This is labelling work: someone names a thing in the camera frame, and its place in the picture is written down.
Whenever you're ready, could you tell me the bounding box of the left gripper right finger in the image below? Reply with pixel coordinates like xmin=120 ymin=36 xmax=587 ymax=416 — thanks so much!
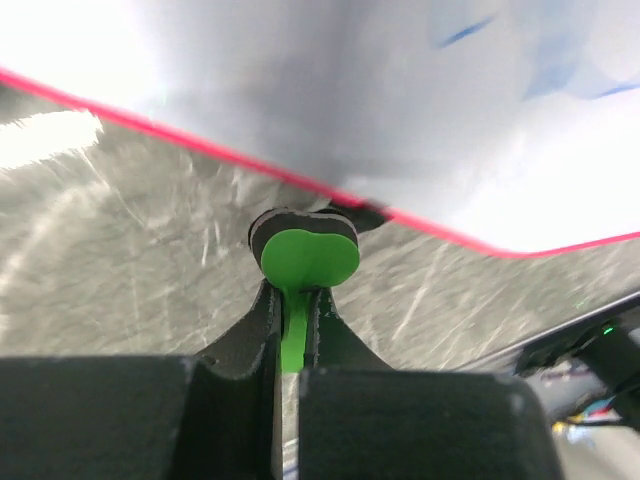
xmin=298 ymin=290 xmax=395 ymax=479

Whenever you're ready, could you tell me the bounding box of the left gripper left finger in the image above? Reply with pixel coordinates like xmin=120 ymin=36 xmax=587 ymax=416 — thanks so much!
xmin=193 ymin=280 xmax=280 ymax=479

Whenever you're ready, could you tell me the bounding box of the red framed whiteboard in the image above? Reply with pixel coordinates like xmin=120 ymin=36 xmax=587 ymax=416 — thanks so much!
xmin=1 ymin=1 xmax=639 ymax=256

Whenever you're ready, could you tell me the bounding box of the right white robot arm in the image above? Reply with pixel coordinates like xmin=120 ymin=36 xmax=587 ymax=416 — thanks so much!
xmin=515 ymin=292 xmax=639 ymax=394

